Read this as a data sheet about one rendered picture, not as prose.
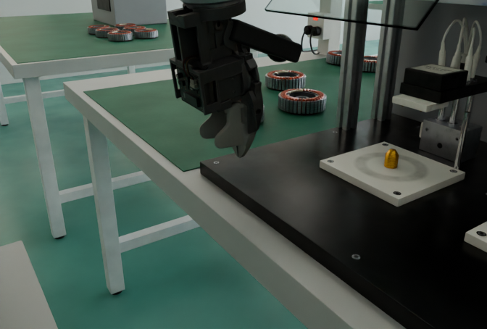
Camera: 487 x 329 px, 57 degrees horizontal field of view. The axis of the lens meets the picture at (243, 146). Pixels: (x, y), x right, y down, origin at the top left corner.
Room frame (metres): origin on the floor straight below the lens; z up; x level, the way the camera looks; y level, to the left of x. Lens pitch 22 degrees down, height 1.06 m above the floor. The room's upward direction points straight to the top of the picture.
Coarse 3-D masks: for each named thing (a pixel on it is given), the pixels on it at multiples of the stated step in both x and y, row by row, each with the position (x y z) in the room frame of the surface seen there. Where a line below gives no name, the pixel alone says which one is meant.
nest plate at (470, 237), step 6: (486, 222) 0.45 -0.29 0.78; (474, 228) 0.44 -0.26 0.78; (480, 228) 0.44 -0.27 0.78; (486, 228) 0.44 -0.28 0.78; (468, 234) 0.43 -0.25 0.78; (474, 234) 0.43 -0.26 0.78; (480, 234) 0.43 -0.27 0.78; (486, 234) 0.43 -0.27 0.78; (468, 240) 0.43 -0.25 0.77; (474, 240) 0.42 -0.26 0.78; (480, 240) 0.42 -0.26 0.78; (486, 240) 0.41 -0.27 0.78; (480, 246) 0.41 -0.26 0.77; (486, 246) 0.41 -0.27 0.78
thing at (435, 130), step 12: (432, 120) 0.70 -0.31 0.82; (444, 120) 0.70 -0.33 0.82; (432, 132) 0.69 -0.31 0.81; (444, 132) 0.67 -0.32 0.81; (456, 132) 0.66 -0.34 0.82; (468, 132) 0.65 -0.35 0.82; (480, 132) 0.67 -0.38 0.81; (420, 144) 0.71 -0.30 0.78; (432, 144) 0.69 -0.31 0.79; (444, 144) 0.67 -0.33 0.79; (456, 144) 0.66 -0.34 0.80; (468, 144) 0.66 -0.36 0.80; (444, 156) 0.67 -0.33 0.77; (468, 156) 0.66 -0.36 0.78
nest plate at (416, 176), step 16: (384, 144) 0.70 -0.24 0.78; (320, 160) 0.63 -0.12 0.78; (336, 160) 0.63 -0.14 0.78; (352, 160) 0.63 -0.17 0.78; (368, 160) 0.63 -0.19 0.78; (384, 160) 0.63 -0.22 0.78; (400, 160) 0.63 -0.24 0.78; (416, 160) 0.63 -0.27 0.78; (432, 160) 0.63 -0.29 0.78; (352, 176) 0.58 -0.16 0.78; (368, 176) 0.58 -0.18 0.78; (384, 176) 0.58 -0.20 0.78; (400, 176) 0.58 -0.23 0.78; (416, 176) 0.58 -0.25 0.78; (432, 176) 0.58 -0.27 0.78; (448, 176) 0.58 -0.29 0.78; (464, 176) 0.59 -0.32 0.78; (384, 192) 0.53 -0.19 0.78; (400, 192) 0.53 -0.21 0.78; (416, 192) 0.53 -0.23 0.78; (432, 192) 0.55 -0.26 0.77
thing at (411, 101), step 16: (432, 64) 0.68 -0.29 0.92; (416, 80) 0.64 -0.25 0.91; (432, 80) 0.62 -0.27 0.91; (448, 80) 0.62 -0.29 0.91; (464, 80) 0.64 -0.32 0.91; (480, 80) 0.68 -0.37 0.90; (400, 96) 0.65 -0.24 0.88; (416, 96) 0.64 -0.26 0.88; (432, 96) 0.62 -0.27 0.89; (448, 96) 0.62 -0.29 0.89; (464, 96) 0.64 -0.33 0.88
